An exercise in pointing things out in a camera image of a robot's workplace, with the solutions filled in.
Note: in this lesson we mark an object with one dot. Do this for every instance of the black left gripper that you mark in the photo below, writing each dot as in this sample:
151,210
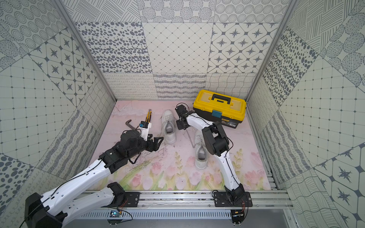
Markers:
152,144

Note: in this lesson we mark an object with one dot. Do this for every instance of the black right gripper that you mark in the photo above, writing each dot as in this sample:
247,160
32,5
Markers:
179,127

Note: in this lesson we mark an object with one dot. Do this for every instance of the white sneaker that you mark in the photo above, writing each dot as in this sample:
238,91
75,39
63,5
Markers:
201,153
168,127

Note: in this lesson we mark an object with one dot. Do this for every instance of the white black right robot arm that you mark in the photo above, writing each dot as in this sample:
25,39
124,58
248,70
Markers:
217,144

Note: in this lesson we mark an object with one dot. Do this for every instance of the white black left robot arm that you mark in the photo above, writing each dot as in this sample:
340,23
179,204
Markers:
58,207

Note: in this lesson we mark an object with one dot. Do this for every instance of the yellow black utility knife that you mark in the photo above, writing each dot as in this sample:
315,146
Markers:
148,117

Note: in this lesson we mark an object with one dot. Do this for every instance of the pink floral table mat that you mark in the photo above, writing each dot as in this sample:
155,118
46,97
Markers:
173,166

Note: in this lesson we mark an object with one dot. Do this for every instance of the dark metal hex key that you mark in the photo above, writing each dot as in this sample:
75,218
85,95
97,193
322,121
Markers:
128,123

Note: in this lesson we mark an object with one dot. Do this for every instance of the yellow black plastic toolbox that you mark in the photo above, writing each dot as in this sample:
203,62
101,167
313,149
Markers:
212,106

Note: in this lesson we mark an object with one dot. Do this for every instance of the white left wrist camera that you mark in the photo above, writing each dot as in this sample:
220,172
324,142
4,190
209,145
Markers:
144,127

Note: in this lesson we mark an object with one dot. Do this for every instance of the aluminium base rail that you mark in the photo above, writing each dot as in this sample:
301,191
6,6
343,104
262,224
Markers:
194,205

